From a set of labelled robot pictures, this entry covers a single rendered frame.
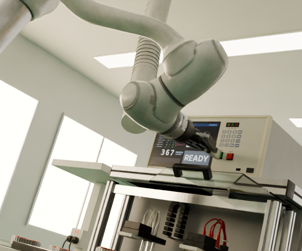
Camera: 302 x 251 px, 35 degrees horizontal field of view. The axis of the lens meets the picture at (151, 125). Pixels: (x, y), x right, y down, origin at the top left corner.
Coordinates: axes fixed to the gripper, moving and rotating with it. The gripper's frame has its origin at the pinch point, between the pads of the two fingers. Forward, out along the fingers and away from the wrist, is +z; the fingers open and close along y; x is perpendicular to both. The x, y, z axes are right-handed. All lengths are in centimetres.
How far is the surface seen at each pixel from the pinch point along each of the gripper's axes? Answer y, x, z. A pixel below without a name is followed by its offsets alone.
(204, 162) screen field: -4.9, -2.7, 4.0
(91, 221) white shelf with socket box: -105, -22, 59
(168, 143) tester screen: -21.4, 3.4, 4.0
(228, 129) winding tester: 1.3, 9.0, 4.1
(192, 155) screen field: -10.4, -0.4, 4.0
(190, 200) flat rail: -4.2, -16.3, 0.6
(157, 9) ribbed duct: -124, 124, 80
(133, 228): -19.5, -28.4, -4.3
